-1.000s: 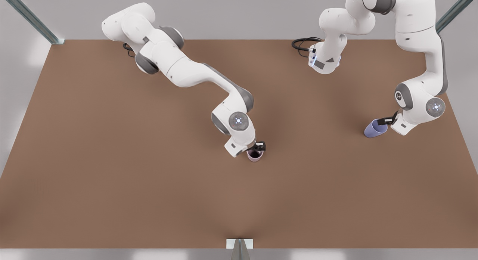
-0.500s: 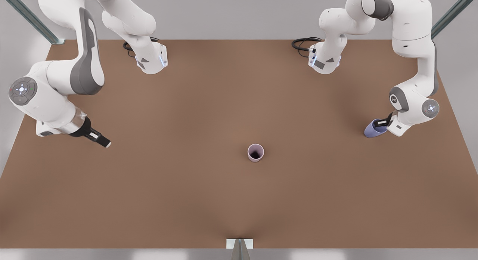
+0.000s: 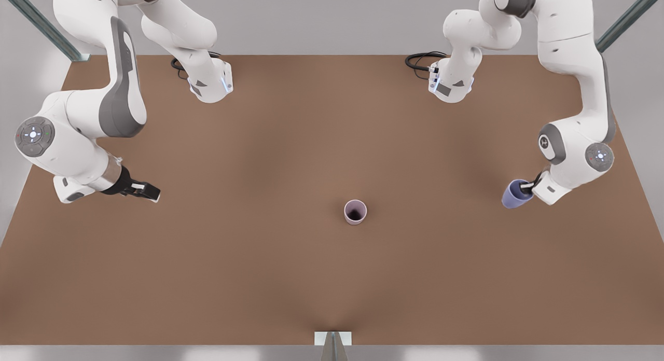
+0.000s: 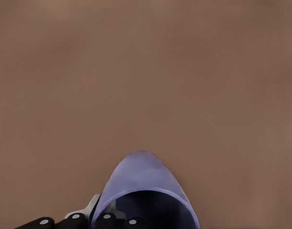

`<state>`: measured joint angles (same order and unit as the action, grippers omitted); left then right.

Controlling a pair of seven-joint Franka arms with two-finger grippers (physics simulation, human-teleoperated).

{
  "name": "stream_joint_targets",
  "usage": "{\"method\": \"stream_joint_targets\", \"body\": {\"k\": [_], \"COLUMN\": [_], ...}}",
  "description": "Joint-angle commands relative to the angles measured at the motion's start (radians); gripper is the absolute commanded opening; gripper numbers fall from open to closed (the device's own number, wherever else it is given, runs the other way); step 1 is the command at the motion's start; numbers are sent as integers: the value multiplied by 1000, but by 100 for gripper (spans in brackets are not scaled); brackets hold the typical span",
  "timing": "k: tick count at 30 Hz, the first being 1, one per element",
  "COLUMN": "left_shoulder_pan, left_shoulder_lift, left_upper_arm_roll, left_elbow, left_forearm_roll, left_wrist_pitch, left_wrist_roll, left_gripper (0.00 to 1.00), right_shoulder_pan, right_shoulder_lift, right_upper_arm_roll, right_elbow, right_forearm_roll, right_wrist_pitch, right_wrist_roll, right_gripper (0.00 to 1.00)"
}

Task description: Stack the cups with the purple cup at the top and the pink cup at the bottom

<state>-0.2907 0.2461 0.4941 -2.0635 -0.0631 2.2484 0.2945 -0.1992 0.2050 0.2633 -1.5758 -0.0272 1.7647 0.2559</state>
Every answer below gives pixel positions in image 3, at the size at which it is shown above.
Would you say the black cable loop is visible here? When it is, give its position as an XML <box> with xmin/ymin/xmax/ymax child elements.
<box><xmin>405</xmin><ymin>52</ymin><xmax>449</xmax><ymax>81</ymax></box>
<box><xmin>171</xmin><ymin>51</ymin><xmax>223</xmax><ymax>81</ymax></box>

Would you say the purple cup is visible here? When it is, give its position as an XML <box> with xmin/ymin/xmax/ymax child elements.
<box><xmin>502</xmin><ymin>179</ymin><xmax>534</xmax><ymax>210</ymax></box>

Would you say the silver frame post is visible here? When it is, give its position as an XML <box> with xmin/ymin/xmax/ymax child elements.
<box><xmin>0</xmin><ymin>0</ymin><xmax>90</xmax><ymax>62</ymax></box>
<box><xmin>314</xmin><ymin>331</ymin><xmax>352</xmax><ymax>361</ymax></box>
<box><xmin>594</xmin><ymin>0</ymin><xmax>664</xmax><ymax>53</ymax></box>

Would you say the pink cup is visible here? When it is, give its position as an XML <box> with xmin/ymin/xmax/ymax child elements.
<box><xmin>344</xmin><ymin>199</ymin><xmax>368</xmax><ymax>226</ymax></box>

